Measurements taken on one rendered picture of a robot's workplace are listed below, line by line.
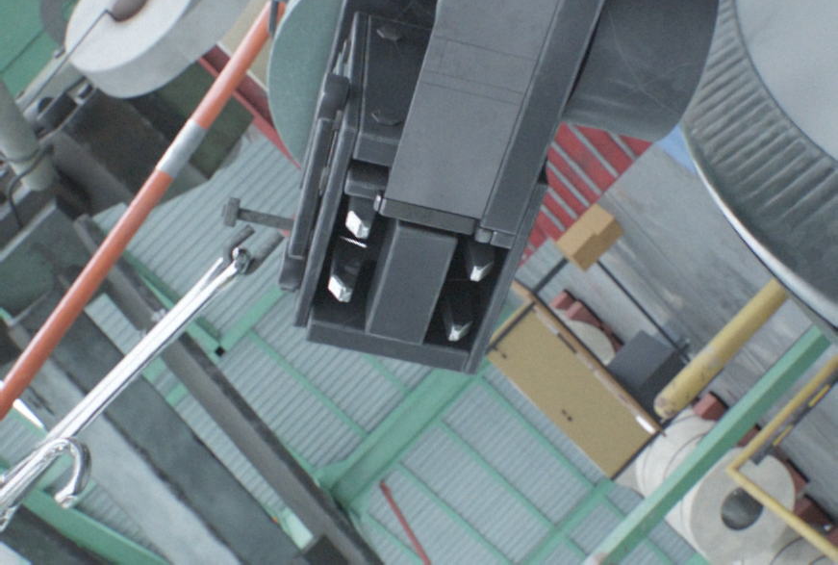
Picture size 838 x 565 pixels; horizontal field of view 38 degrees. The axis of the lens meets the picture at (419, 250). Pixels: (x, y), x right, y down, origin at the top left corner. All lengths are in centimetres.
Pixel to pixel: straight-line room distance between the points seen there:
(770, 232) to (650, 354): 1064
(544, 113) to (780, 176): 12
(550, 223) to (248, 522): 435
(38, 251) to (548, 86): 87
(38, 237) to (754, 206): 85
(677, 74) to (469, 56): 8
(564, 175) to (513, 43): 512
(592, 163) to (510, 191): 512
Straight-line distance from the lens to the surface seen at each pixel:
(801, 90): 56
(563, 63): 42
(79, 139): 127
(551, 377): 1047
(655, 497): 402
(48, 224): 123
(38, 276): 124
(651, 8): 44
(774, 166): 52
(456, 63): 42
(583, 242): 942
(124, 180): 128
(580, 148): 554
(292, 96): 60
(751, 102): 57
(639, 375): 1102
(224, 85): 76
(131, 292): 122
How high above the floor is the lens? 146
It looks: 1 degrees down
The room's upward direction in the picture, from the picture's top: 135 degrees counter-clockwise
